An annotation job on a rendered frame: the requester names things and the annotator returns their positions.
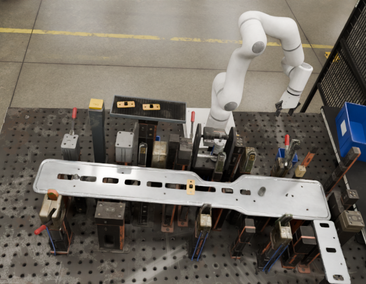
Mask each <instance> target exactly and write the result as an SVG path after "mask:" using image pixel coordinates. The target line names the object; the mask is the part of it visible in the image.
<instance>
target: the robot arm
mask: <svg viewBox="0 0 366 284"><path fill-rule="evenodd" d="M238 27H239V31H240V33H241V36H242V47H240V48H237V49H236V50H234V52H233V53H232V55H231V58H230V60H229V63H228V67H227V71H226V72H222V73H219V74H218V75H217V76H216V77H215V78H214V81H213V85H212V92H211V108H210V112H209V116H208V120H207V121H205V122H204V123H202V124H201V130H202V135H203V128H204V127H214V128H220V129H225V131H226V133H227V134H229V133H228V130H227V127H226V126H227V123H228V120H229V118H230V115H231V111H233V110H235V109H236V108H237V107H238V106H239V105H240V103H241V98H242V92H243V87H244V79H245V75H246V71H247V70H248V67H249V65H250V63H251V61H252V60H253V59H254V58H255V57H257V56H259V55H261V54H262V53H263V52H264V50H265V48H266V45H267V38H266V35H265V34H267V35H269V36H272V37H274V38H277V39H279V40H280V43H281V46H282V49H283V52H284V55H285V56H284V57H283V59H282V60H281V67H282V69H283V72H284V73H285V74H286V75H287V76H288V77H289V78H290V82H289V84H288V87H287V90H285V92H284V93H283V95H282V97H281V99H280V101H279V102H278V103H276V104H275V107H276V109H277V110H276V112H275V115H276V116H277V117H278V116H279V114H280V112H281V110H282V109H285V108H290V109H289V111H288V114H289V115H290V116H292V114H293V112H294V110H296V108H298V106H300V104H301V103H300V102H299V99H300V96H301V93H302V91H303V89H304V87H305V85H306V83H307V81H308V79H309V77H310V75H311V72H312V70H313V68H312V66H310V65H309V64H306V63H303V61H304V53H303V49H302V44H301V39H300V36H299V31H298V27H297V24H296V22H295V21H294V20H293V19H291V18H288V17H274V16H270V15H267V14H264V13H262V12H259V11H247V12H245V13H243V14H242V15H241V16H240V17H239V20H238ZM280 107H281V108H280ZM279 108H280V109H279Z"/></svg>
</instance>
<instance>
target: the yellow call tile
mask: <svg viewBox="0 0 366 284"><path fill-rule="evenodd" d="M102 105H103V100H100V99H91V101H90V105H89V108H90V109H102Z"/></svg>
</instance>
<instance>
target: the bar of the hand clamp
mask: <svg viewBox="0 0 366 284"><path fill-rule="evenodd" d="M299 145H300V140H296V139H292V140H291V143H290V145H289V148H288V150H287V152H286V155H285V157H284V159H283V167H282V168H284V166H285V163H286V161H288V166H287V169H289V168H290V165H291V163H292V160H293V158H294V156H295V154H296V152H297V150H299V149H300V146H299Z"/></svg>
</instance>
